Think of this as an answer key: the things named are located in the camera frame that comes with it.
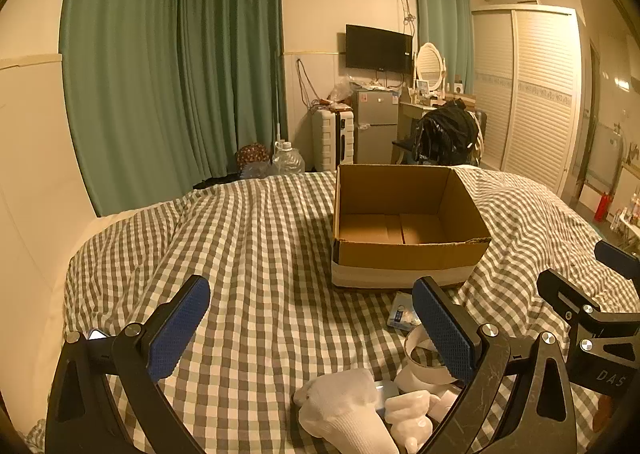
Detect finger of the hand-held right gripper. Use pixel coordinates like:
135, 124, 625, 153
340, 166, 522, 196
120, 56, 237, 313
594, 240, 640, 281
537, 268, 608, 335

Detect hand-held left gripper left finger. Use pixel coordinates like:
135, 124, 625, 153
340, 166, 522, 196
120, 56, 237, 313
45, 275, 211, 454

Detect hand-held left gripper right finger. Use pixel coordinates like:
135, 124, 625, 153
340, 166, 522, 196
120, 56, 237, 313
412, 276, 587, 454

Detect wide tape roll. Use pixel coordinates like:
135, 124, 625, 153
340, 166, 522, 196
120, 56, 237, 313
404, 326, 467, 386

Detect small clear packet blue label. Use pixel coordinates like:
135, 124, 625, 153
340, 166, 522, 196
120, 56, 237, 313
387, 291, 423, 333

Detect cardboard box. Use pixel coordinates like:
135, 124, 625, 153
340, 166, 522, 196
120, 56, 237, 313
331, 164, 492, 291

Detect person's right hand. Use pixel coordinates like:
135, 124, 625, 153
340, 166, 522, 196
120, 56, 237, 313
593, 391, 620, 436

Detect red fire extinguisher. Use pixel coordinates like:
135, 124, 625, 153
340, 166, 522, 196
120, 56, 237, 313
593, 191, 615, 224

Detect green checkered blanket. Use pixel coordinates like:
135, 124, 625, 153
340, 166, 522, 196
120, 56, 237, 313
22, 166, 640, 454

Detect clear plastic bag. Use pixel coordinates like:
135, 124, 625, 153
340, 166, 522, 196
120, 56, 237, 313
242, 161, 277, 180

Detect chair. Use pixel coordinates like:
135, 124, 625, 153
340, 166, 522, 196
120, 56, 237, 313
391, 108, 489, 168

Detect white louvered wardrobe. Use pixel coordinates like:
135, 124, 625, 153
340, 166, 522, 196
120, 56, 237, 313
471, 3, 587, 201

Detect brown patterned bag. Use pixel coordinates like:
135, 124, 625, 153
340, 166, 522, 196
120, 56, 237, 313
235, 143, 274, 169

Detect black jacket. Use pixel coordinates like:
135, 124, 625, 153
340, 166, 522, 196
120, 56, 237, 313
414, 100, 479, 165

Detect clear large water jug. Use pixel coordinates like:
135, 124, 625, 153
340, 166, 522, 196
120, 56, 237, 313
271, 140, 306, 179

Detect silver small fridge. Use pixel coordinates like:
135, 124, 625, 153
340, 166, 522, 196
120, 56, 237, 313
353, 88, 400, 166

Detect white suitcase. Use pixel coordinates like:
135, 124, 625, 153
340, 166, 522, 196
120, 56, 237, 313
312, 106, 356, 173

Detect white dressing table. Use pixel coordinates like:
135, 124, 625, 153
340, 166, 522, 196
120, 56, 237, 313
398, 92, 477, 127

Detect white pole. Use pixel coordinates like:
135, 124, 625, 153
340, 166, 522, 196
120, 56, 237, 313
273, 78, 282, 145

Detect crumpled plastic bag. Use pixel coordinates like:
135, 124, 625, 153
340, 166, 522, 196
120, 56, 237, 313
327, 74, 357, 107

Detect oval white vanity mirror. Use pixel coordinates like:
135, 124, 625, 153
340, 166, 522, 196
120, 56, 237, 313
414, 42, 447, 95

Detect narrow green curtain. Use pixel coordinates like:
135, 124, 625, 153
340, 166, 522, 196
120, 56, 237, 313
413, 0, 476, 95

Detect hanging wall cables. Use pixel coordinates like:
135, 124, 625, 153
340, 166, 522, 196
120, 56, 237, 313
296, 58, 322, 108

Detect black wall television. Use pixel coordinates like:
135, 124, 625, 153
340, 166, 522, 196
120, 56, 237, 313
345, 24, 414, 74

